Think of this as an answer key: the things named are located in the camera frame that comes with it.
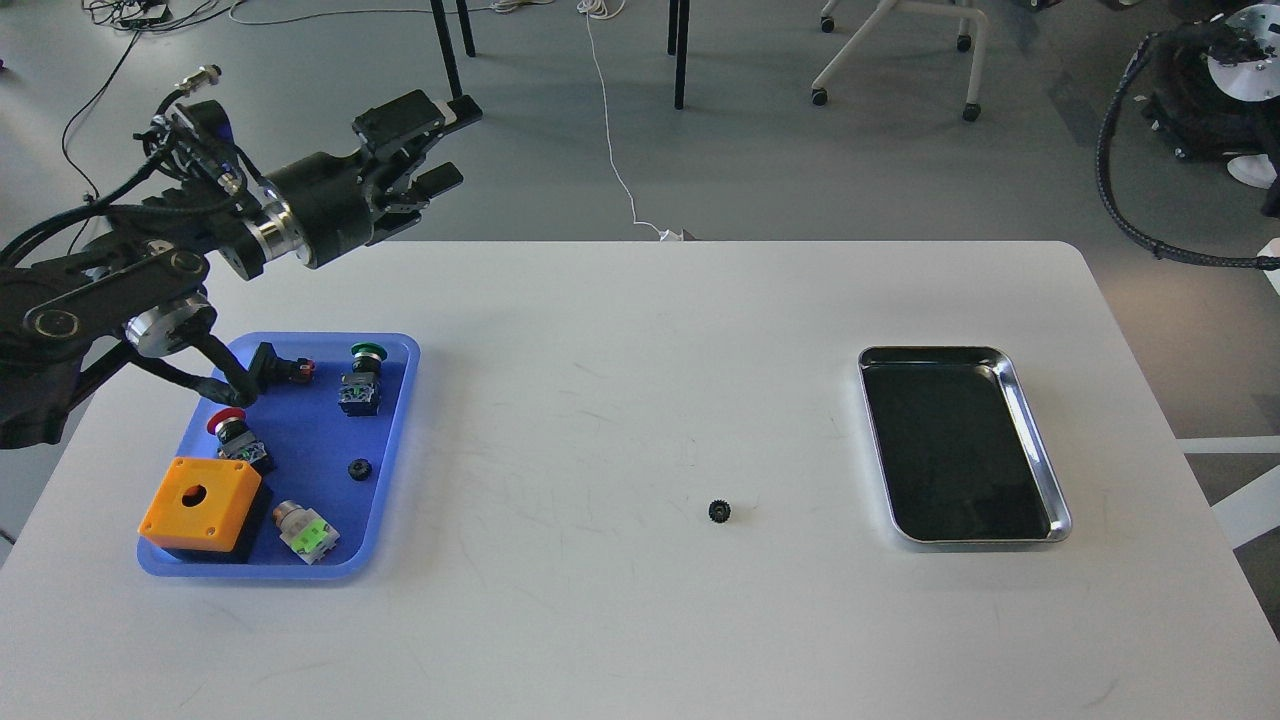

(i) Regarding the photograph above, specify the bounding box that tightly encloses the white rolling chair base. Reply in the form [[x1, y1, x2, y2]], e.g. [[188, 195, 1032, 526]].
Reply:
[[810, 0, 989, 122]]

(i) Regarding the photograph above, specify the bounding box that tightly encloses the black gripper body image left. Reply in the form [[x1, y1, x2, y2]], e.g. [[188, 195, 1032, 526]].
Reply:
[[264, 151, 401, 269]]

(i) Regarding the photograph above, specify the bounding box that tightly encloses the green illuminated push button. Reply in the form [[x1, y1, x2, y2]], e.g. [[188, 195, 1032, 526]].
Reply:
[[271, 501, 340, 565]]

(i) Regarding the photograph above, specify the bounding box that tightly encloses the blue plastic tray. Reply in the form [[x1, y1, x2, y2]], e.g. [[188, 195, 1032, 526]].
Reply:
[[136, 332, 421, 582]]

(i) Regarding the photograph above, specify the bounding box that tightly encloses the black table leg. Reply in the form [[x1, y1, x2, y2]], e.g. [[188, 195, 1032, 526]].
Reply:
[[666, 0, 691, 111], [428, 0, 477, 100]]

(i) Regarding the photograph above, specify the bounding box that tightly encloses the black table leg right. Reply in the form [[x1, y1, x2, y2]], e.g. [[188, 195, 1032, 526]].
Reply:
[[666, 0, 691, 111]]

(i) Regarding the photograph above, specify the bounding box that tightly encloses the image-left gripper finger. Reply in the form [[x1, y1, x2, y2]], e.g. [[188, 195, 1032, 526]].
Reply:
[[375, 163, 465, 225], [352, 90, 483, 161]]

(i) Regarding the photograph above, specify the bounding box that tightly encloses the red emergency push button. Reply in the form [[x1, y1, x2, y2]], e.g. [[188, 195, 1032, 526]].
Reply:
[[206, 407, 276, 477]]

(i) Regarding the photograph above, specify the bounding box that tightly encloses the orange button enclosure box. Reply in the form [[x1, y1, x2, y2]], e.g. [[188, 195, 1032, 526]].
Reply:
[[138, 456, 273, 564]]

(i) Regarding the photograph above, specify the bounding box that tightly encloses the black floor cable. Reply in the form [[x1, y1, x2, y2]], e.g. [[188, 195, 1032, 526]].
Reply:
[[60, 0, 230, 201]]

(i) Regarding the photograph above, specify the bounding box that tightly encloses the green push button switch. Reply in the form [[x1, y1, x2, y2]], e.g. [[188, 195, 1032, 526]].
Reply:
[[338, 341, 387, 416]]

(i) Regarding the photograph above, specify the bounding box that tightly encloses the white floor cable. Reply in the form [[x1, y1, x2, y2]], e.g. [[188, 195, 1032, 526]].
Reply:
[[575, 0, 685, 243]]

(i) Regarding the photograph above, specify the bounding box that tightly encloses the black table leg left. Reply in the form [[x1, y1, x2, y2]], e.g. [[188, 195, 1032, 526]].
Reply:
[[428, 0, 477, 100]]

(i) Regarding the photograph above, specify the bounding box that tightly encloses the black selector switch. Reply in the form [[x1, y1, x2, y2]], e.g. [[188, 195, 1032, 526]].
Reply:
[[248, 342, 316, 395]]

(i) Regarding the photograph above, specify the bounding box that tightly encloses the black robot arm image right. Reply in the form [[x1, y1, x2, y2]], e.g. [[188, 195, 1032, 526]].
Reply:
[[1093, 1, 1277, 272]]

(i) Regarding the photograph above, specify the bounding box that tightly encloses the small black gear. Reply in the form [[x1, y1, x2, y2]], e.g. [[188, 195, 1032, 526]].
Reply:
[[707, 498, 732, 524], [347, 457, 372, 482]]

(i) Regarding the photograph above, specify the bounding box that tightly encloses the silver metal tray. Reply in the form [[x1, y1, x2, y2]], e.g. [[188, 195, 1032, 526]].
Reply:
[[858, 346, 1074, 550]]

